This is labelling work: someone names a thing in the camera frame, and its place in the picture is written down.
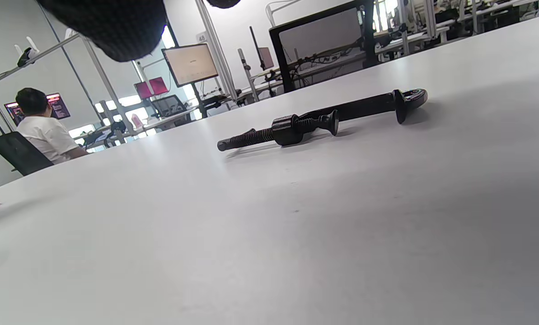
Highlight person's right hand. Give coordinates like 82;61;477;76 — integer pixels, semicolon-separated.
37;0;242;62

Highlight black metal clamp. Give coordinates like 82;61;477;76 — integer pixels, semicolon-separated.
217;88;428;152

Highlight pink screen monitor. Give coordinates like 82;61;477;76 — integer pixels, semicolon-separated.
134;82;154;100
150;77;169;96

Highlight monitor with beige screen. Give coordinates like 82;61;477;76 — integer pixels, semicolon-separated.
162;43;219;88

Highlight monitor with dark screen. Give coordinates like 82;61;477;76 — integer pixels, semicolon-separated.
5;93;71;126

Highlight black office chair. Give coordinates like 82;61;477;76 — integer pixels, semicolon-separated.
0;132;54;176

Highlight black framed monitor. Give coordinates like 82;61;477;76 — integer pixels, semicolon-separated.
269;0;377;93

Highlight aluminium frame post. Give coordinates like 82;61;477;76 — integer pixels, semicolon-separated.
195;0;238;102

